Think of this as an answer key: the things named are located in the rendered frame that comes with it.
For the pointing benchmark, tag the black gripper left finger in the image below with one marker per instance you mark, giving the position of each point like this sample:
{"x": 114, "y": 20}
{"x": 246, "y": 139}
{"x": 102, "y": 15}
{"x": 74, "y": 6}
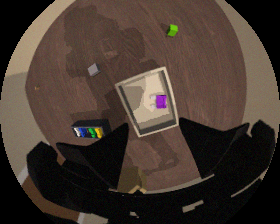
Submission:
{"x": 104, "y": 156}

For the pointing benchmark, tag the violet blade fuse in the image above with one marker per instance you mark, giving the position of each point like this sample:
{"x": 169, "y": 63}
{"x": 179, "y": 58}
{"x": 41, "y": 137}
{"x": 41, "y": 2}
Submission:
{"x": 161, "y": 101}

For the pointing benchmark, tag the blue fuse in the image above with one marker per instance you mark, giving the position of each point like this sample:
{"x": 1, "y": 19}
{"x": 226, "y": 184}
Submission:
{"x": 83, "y": 131}

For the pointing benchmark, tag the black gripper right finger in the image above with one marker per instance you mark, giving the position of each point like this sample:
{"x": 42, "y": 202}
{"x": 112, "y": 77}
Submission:
{"x": 208, "y": 145}

